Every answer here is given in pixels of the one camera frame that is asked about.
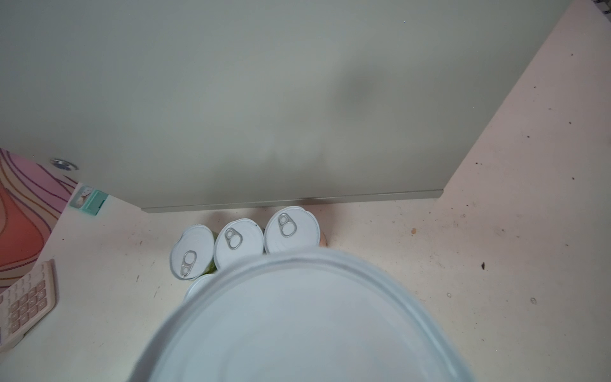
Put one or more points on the mint green alarm clock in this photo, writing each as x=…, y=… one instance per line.
x=88, y=200

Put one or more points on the pink calculator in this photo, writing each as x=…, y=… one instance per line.
x=26, y=303

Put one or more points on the yellow can centre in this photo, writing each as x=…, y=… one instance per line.
x=198, y=285

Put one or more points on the green can pull tab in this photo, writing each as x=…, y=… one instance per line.
x=192, y=256

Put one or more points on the orange pink can pull tab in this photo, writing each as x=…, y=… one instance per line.
x=293, y=228

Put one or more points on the teal can pull tab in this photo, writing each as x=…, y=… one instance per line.
x=238, y=240

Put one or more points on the grey metal cabinet box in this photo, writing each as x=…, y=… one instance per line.
x=186, y=104

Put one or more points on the teal can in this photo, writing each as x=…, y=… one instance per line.
x=308, y=315

